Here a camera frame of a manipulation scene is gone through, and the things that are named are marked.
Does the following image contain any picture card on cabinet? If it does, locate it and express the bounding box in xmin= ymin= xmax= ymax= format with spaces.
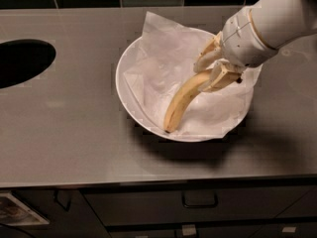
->
xmin=0 ymin=192 xmax=50 ymax=226

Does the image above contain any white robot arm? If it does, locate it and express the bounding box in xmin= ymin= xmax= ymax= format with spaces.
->
xmin=194 ymin=0 xmax=317 ymax=92

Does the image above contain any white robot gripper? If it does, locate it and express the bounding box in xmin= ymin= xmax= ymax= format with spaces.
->
xmin=193 ymin=7 xmax=277 ymax=92

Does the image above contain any grey drawer front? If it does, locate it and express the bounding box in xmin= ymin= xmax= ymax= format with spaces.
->
xmin=85 ymin=186 xmax=310 ymax=226

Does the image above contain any yellow banana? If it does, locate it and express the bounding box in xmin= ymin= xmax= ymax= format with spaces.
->
xmin=163 ymin=69 xmax=211 ymax=133

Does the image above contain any white crumpled paper sheet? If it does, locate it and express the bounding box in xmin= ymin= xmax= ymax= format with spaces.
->
xmin=123 ymin=11 xmax=263 ymax=141

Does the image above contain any black drawer handle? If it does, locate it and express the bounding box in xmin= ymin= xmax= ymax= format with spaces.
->
xmin=181 ymin=190 xmax=218 ymax=209

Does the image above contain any black cabinet door handle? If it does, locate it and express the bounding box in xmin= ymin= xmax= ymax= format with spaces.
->
xmin=53 ymin=190 xmax=71 ymax=212

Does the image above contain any small white label sticker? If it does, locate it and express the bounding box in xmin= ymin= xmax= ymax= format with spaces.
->
xmin=282 ymin=227 xmax=296 ymax=233

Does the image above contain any white bowl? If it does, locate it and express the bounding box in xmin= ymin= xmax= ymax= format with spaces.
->
xmin=115 ymin=28 xmax=256 ymax=143

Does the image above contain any dark round sink opening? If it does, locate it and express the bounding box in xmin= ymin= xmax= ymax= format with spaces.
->
xmin=0 ymin=39 xmax=56 ymax=88

